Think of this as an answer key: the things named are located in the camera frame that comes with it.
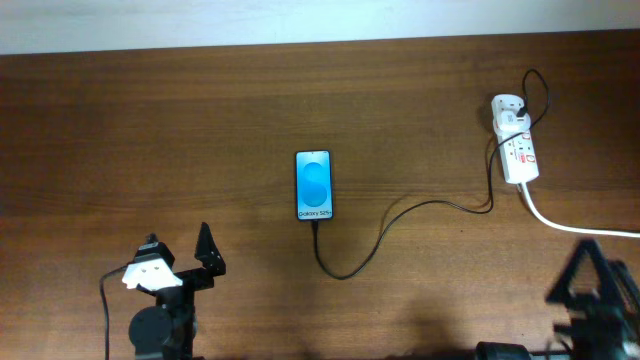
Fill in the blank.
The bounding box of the white charger adapter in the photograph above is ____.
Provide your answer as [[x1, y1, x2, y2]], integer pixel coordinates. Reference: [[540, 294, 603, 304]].
[[493, 110, 531, 135]]

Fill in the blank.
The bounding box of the white power strip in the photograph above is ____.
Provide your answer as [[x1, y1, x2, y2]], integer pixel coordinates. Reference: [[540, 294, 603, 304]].
[[491, 94, 539, 185]]

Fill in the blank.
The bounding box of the blue smartphone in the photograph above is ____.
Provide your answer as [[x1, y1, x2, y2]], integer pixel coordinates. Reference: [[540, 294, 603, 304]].
[[295, 150, 334, 221]]

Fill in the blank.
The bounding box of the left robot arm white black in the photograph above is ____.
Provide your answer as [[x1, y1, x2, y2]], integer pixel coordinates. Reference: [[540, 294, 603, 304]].
[[122, 223, 226, 360]]

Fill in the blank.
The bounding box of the black charger cable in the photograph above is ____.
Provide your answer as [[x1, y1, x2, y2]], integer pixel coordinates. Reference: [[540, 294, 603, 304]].
[[311, 68, 551, 280]]

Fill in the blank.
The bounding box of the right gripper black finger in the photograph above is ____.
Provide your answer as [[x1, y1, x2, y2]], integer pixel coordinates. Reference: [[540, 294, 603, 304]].
[[545, 239, 615, 305], [612, 261, 639, 300]]

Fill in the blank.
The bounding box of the white power strip cord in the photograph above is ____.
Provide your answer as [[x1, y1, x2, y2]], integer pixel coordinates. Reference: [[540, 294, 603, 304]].
[[518, 183, 640, 239]]

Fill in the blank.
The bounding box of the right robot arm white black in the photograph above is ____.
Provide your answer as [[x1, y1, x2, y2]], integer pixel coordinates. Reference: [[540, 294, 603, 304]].
[[474, 239, 639, 360]]

